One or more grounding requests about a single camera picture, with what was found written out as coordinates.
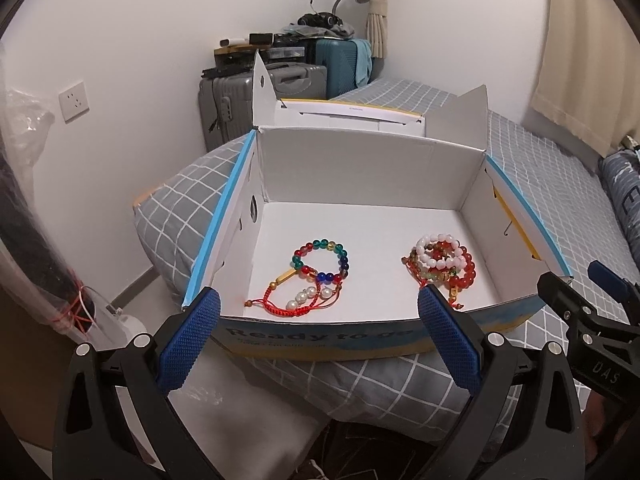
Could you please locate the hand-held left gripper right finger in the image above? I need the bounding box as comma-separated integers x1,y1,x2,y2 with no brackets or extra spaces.
417,284,586,480

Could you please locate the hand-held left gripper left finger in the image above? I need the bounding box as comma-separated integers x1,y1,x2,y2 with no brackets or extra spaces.
52,286,222,480

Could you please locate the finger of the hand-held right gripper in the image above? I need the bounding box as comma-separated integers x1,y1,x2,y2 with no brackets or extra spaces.
587,259,640,313
536,271,598,333

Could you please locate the red bead bracelet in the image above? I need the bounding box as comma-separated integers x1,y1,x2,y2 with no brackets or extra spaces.
429,241,478,291
401,254,463,311

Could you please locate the red string bracelet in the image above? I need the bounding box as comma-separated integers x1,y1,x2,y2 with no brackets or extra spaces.
243,269,346,318

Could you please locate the pale pink bead bracelet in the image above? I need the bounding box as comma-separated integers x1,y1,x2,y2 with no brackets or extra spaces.
415,232,467,274

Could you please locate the multicolour glass bead bracelet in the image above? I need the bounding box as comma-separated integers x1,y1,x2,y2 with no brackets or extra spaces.
290,240,350,283

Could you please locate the printed cardboard box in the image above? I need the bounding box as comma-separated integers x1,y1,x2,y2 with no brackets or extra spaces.
180,50,575,363

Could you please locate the white plug adapter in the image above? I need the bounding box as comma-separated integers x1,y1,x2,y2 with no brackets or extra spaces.
106,304,147,347

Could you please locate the blue patterned bolster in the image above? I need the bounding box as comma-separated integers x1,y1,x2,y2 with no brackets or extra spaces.
597,150,640,256

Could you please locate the grey checked bed sheet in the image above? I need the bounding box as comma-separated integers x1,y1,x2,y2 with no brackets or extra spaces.
330,77,640,311

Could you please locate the dark cloth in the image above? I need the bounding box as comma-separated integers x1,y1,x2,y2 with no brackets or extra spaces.
300,405,451,480

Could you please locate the clear plastic bag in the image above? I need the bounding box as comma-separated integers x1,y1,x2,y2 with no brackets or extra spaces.
0,82,110,348

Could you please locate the beige curtain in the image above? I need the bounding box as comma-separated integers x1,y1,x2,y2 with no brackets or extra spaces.
530,0,640,157
365,0,394,86

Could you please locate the grey suitcase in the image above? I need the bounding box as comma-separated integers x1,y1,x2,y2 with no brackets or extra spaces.
197,62,329,154

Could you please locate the teal cloth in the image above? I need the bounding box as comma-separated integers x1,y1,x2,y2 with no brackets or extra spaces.
354,40,376,87

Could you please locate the teal suitcase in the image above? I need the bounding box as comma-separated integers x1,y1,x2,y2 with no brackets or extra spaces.
314,37,375,102

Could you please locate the stack of black boxes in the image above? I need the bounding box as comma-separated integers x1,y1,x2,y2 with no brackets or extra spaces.
214,32,317,70

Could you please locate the black bag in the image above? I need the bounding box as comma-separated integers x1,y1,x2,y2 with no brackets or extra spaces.
296,10,352,32

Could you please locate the white wall socket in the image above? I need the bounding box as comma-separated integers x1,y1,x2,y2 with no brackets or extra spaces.
58,80,91,122

